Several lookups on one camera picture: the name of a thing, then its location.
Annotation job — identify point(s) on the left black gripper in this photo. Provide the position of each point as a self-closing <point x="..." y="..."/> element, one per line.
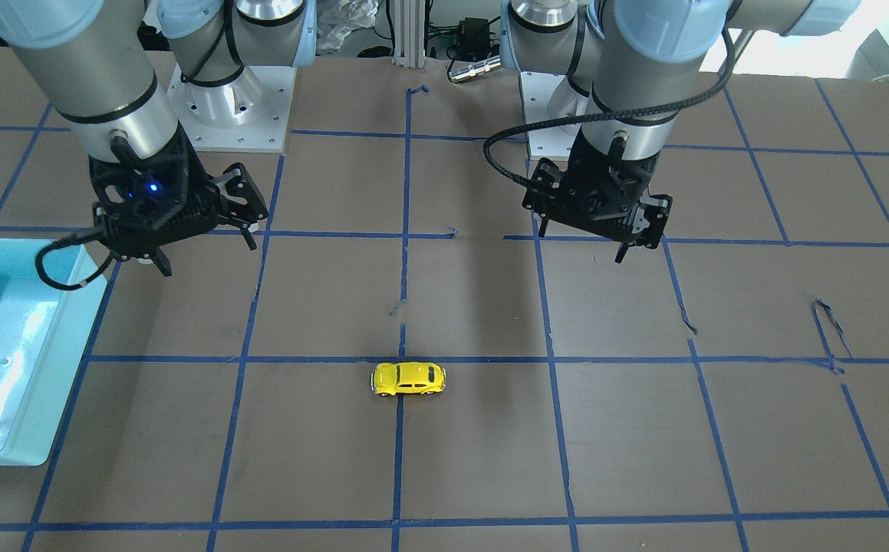
<point x="589" y="156"/>

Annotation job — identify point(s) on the turquoise plastic bin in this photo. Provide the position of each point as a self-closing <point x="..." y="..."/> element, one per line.
<point x="43" y="336"/>

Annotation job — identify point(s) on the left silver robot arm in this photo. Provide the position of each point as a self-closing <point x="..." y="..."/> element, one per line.
<point x="636" y="64"/>

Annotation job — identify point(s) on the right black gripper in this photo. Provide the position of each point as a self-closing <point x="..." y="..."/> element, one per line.
<point x="197" y="170"/>

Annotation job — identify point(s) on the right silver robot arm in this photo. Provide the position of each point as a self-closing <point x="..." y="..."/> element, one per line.
<point x="87" y="58"/>

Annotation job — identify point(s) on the yellow beetle toy car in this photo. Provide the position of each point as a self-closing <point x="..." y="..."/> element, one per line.
<point x="408" y="377"/>

